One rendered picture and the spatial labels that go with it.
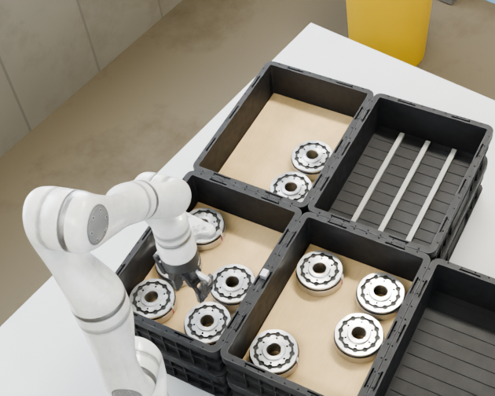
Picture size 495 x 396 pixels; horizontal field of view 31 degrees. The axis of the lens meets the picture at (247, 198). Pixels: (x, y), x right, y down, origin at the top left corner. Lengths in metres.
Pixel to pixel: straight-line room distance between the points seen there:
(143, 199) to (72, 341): 0.77
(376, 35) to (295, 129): 1.23
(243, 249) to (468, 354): 0.55
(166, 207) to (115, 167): 1.87
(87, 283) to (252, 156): 0.91
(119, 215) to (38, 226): 0.13
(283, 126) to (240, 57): 1.46
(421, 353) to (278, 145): 0.66
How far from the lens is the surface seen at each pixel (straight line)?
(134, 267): 1.96
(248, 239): 2.04
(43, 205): 1.27
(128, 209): 1.37
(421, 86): 2.54
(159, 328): 1.83
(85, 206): 1.25
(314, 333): 1.90
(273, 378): 1.74
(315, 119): 2.27
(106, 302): 1.40
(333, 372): 1.85
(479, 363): 1.89
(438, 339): 1.90
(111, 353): 1.49
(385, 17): 3.35
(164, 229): 1.61
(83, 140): 3.51
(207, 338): 1.88
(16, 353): 2.17
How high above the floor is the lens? 2.48
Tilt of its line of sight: 51 degrees down
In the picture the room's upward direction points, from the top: 9 degrees counter-clockwise
